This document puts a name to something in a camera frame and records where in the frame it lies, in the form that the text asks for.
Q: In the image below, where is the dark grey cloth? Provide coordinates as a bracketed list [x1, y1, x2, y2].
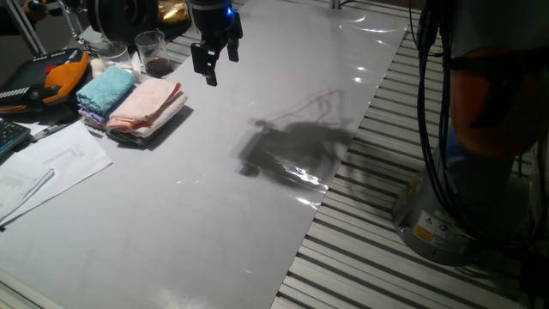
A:
[106, 128, 150, 148]

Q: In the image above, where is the mauve brown folded cloth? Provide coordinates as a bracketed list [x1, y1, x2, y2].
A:
[82, 117, 109, 131]

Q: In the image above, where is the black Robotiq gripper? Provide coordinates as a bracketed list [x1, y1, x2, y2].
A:
[188, 0, 244, 88]

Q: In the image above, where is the teal fluffy folded cloth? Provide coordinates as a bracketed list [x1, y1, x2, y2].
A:
[75, 65, 136, 116]

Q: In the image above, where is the large white paper sheet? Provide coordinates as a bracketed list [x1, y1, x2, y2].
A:
[0, 120, 114, 227]

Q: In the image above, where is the orange black teach pendant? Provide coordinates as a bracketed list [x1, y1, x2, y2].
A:
[0, 47, 91, 115]

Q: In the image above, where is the black filament spool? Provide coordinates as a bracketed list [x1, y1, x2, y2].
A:
[86, 0, 160, 46]

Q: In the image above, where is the pink cream cloth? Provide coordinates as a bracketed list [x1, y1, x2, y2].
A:
[106, 77, 190, 139]

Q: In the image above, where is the grey plastic table mat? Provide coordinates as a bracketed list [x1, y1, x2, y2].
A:
[0, 0, 409, 309]

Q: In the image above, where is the empty glass beaker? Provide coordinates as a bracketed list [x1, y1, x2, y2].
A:
[95, 40, 135, 72]

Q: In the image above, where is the small printed paper sheet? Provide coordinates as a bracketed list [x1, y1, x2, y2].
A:
[0, 167, 57, 221]

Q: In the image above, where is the purple folded cloth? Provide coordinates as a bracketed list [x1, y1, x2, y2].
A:
[77, 104, 109, 126]

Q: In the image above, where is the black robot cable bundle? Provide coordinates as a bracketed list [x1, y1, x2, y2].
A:
[407, 0, 468, 241]

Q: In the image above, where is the gold foil bag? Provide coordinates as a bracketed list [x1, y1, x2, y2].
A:
[156, 0, 191, 28]

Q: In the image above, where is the glass beaker with brown liquid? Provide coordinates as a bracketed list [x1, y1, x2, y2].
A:
[133, 29, 174, 79]

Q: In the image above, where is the white egg-shaped object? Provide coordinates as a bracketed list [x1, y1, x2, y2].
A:
[89, 57, 108, 80]

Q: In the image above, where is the silver pen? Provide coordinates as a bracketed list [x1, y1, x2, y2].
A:
[31, 121, 70, 142]

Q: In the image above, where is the person's bare hand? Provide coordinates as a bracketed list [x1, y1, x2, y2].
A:
[21, 0, 51, 22]

